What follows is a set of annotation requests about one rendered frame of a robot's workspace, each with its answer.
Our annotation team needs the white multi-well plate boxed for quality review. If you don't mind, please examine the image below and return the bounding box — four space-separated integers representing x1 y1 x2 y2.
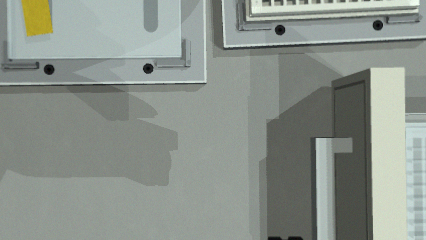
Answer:
244 0 419 23

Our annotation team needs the clear multiwell plate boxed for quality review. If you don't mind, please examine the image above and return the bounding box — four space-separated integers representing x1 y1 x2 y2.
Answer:
405 123 426 240

